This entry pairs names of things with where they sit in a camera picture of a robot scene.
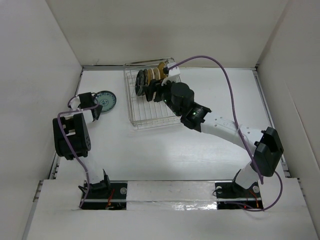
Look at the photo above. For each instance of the cream floral round plate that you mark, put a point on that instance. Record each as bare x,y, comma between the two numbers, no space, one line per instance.
157,74

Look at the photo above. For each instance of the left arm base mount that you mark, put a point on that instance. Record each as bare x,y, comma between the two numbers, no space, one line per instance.
115,198

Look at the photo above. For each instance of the blue patterned round plate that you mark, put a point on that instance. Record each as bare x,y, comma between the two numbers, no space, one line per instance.
106,99

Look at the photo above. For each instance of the yellow brown patterned plate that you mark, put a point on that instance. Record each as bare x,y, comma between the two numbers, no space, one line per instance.
145,71

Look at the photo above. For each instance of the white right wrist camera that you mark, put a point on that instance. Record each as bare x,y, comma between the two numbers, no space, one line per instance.
173,73

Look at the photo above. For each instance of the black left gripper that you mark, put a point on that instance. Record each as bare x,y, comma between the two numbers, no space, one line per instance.
98,109

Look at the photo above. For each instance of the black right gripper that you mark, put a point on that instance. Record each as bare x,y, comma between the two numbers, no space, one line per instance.
149,89

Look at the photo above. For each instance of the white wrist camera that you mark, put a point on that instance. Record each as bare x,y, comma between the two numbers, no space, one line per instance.
74,103
173,73

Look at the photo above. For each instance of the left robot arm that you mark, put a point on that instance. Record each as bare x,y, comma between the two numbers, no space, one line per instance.
72,140

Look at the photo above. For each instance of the black round plate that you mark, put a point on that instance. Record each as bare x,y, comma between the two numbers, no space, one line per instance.
140,83

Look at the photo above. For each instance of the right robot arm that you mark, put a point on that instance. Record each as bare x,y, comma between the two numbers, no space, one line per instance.
264,146

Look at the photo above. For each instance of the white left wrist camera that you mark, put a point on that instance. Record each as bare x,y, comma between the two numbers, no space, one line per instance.
74,103

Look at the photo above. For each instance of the metal wire dish rack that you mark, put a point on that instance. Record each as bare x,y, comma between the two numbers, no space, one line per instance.
143,114

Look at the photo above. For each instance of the white plate red characters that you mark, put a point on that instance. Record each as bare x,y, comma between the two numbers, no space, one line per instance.
167,63

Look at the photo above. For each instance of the round woven bamboo plate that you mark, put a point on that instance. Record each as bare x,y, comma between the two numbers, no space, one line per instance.
162,70

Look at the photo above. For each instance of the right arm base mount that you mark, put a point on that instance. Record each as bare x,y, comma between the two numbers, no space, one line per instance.
231,197

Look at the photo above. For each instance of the cream plate black patch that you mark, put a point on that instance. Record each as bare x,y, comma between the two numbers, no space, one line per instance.
151,75

